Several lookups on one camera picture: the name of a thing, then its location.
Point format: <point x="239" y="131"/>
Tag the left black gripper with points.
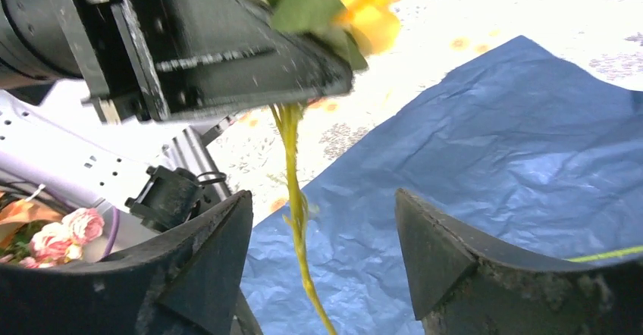
<point x="108" y="44"/>

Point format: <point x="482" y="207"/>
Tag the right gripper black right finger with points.
<point x="464" y="281"/>

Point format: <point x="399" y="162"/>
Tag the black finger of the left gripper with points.
<point x="221" y="56"/>

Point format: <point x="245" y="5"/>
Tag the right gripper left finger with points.
<point x="184" y="281"/>

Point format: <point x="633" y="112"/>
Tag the blue paper bouquet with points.
<point x="518" y="143"/>

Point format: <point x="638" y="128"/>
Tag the yellow flower stem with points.
<point x="355" y="30"/>

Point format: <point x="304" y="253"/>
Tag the white rose stem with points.
<point x="619" y="253"/>

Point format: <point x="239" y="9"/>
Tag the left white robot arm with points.
<point x="68" y="162"/>

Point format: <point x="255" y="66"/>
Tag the flowers in vase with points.
<point x="34" y="235"/>

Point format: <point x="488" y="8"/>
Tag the floral patterned table mat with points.
<point x="604" y="37"/>

